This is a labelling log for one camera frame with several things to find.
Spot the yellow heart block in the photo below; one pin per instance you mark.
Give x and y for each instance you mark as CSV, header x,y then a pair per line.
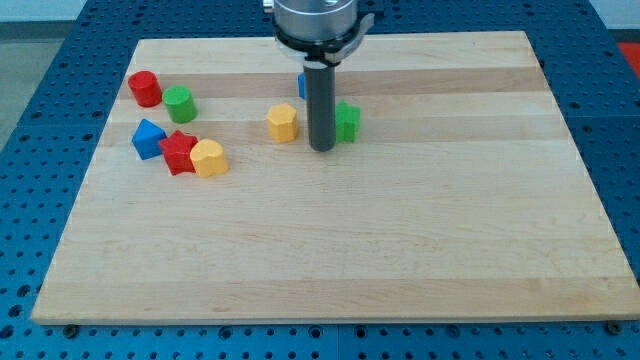
x,y
208,158

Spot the green star block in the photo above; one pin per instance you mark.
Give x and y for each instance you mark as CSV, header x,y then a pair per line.
x,y
347,122

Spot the red object at edge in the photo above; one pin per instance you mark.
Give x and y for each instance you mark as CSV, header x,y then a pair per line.
x,y
631,52

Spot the dark grey cylindrical pointer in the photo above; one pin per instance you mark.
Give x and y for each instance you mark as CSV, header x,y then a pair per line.
x,y
320,106

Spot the blue triangle block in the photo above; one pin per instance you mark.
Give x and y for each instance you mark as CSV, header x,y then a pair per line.
x,y
146,139

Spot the green cylinder block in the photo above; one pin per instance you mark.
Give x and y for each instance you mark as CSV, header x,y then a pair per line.
x,y
180,104

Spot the blue block behind pointer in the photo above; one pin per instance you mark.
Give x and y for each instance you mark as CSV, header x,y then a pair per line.
x,y
301,86

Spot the light wooden board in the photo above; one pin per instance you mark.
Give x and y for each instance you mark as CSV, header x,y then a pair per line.
x,y
463,198

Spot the red star block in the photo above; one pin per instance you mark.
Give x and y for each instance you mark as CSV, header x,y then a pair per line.
x,y
176,151

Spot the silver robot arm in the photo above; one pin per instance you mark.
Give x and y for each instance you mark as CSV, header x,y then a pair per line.
x,y
318,33

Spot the yellow hexagon block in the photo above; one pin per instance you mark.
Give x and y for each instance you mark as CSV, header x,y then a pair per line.
x,y
282,123

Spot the red cylinder block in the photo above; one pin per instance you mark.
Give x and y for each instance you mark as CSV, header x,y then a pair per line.
x,y
145,88

